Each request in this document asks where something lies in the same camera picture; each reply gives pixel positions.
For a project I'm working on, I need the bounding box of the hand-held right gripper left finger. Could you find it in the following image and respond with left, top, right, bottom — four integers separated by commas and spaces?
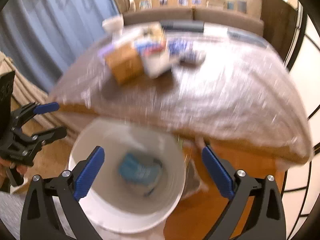
20, 145, 105, 240

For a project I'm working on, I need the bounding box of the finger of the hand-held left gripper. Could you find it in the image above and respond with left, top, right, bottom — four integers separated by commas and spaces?
27, 126, 67, 153
10, 102, 60, 133

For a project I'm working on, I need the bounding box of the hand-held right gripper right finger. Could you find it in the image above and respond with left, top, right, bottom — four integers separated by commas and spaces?
201, 145, 287, 240

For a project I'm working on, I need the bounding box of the teal packet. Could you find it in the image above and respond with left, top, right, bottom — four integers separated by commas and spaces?
117, 152, 163, 188

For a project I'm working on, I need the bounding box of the white plastic bucket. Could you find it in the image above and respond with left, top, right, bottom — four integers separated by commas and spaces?
68, 119, 187, 234

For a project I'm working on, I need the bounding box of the person's left hand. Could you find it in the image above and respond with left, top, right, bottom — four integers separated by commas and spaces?
0, 158, 12, 193

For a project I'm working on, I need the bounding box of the beige pleated cloth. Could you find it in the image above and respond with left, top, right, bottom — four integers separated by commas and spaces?
0, 52, 73, 133

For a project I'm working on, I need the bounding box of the blue curtain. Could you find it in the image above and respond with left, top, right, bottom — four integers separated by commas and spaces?
0, 0, 119, 93

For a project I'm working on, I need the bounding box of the brown cardboard box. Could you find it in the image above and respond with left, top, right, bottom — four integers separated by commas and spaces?
104, 42, 145, 85

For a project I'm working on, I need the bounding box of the white footed bowl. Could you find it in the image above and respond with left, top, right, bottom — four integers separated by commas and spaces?
102, 16, 124, 34

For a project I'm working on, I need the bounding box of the white carton with colored print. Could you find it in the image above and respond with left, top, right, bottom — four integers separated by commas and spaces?
135, 34, 175, 78

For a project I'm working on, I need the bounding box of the blue patterned packet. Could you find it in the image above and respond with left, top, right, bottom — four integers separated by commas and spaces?
168, 39, 207, 64

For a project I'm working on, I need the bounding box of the dark blue smartphone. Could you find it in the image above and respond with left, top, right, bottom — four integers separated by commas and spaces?
227, 29, 267, 48

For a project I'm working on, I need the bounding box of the white panel sliding door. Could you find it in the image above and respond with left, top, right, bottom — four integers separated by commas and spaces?
282, 5, 320, 240

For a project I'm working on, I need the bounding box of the black flat case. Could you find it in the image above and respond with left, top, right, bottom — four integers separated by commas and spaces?
160, 20, 205, 33

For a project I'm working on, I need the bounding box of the brown sofa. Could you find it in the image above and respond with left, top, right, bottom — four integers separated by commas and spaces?
122, 7, 265, 37

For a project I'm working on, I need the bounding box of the brown wooden cabinet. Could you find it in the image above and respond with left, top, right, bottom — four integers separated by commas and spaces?
261, 0, 299, 63

